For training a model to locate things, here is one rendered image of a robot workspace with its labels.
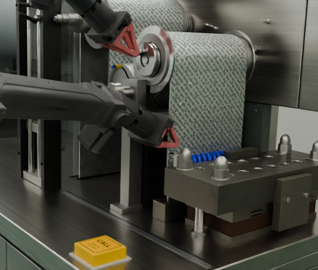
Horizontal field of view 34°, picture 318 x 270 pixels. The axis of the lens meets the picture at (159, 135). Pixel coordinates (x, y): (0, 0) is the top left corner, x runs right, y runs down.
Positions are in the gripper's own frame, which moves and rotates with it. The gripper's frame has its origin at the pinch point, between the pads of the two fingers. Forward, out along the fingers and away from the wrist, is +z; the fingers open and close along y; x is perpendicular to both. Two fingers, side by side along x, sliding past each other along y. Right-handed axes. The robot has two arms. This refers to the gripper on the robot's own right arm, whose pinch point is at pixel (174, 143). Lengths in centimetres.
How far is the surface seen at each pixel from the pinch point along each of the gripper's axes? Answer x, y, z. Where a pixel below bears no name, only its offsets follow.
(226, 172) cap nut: -2.9, 17.9, -0.7
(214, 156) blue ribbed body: 1.6, 3.4, 9.6
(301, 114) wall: 102, -157, 246
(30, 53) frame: 8.3, -43.5, -20.8
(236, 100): 16.8, 0.3, 12.0
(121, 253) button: -24.9, 13.5, -12.5
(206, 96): 13.0, 0.3, 2.6
